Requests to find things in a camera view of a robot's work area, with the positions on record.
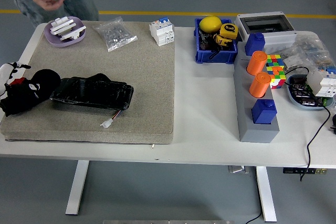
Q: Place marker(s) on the black rag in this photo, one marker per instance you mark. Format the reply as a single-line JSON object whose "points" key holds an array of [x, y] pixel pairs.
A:
{"points": [[29, 93]]}

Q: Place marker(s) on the black film-wrapped panel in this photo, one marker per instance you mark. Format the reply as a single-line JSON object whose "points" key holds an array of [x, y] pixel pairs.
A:
{"points": [[92, 93]]}

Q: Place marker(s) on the white plastic plate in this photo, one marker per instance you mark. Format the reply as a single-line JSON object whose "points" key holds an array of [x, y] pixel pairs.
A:
{"points": [[61, 24], [74, 33]]}

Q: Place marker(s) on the light blue tray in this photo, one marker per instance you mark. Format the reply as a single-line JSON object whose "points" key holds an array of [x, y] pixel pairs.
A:
{"points": [[292, 98]]}

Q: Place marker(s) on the clear bag of screws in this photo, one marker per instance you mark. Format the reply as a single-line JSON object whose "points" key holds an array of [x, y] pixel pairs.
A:
{"points": [[115, 35]]}

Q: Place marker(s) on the yellow tape measure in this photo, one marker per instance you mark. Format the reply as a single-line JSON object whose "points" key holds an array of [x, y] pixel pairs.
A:
{"points": [[229, 30]]}

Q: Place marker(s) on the black components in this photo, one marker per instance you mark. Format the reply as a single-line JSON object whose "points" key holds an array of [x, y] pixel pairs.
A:
{"points": [[302, 93]]}

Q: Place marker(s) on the blue block with knob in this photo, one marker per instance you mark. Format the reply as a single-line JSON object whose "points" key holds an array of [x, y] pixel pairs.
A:
{"points": [[254, 44], [263, 112]]}

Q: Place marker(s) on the metal bracket under table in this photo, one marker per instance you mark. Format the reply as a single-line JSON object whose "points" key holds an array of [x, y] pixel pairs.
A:
{"points": [[237, 169]]}

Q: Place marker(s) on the colourful puzzle cube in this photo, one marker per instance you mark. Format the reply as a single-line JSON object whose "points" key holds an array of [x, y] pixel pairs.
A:
{"points": [[277, 73]]}

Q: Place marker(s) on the purple tray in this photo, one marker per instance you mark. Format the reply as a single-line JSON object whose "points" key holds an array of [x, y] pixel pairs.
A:
{"points": [[52, 41]]}

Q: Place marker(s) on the white circuit breaker stack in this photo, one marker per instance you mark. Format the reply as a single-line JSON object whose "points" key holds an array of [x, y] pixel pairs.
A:
{"points": [[323, 82]]}

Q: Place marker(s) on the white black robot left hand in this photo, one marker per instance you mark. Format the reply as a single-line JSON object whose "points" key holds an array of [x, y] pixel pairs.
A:
{"points": [[5, 71]]}

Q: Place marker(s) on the grey-brown mat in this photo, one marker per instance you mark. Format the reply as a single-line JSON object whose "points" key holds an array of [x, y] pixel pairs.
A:
{"points": [[105, 64]]}

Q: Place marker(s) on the black plug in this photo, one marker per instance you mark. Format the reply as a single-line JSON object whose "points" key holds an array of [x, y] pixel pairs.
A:
{"points": [[334, 121]]}

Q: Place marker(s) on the grey distribution box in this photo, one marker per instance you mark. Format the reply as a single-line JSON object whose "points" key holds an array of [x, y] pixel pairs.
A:
{"points": [[278, 36]]}

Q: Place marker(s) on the white circuit breaker, blue levers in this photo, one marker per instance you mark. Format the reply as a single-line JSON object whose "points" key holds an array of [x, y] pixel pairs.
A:
{"points": [[161, 32]]}

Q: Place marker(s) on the grey block holder base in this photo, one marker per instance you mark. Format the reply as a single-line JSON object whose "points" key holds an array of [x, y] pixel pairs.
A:
{"points": [[244, 108]]}

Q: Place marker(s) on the black table control panel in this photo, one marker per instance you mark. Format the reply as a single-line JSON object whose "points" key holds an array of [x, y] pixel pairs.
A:
{"points": [[304, 171]]}

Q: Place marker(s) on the white table leg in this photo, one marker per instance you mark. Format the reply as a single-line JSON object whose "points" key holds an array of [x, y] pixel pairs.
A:
{"points": [[266, 195], [77, 187]]}

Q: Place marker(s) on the yellow lemon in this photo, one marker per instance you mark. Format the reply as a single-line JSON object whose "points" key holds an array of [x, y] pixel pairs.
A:
{"points": [[210, 24]]}

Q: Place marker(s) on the clear bags of components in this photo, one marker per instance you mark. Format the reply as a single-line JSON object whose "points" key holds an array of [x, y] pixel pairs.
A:
{"points": [[312, 51]]}

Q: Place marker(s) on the dark brown tool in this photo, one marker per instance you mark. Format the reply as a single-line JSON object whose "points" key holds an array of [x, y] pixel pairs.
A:
{"points": [[205, 41]]}

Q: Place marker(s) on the orange cylinder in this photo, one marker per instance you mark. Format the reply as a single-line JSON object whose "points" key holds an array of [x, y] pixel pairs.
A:
{"points": [[256, 64], [260, 85]]}

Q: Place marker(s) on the yellow black tool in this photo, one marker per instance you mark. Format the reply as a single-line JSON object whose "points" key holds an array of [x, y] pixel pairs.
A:
{"points": [[223, 41]]}

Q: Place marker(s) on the blue plastic bin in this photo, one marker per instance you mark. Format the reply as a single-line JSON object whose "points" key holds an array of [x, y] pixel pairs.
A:
{"points": [[215, 57]]}

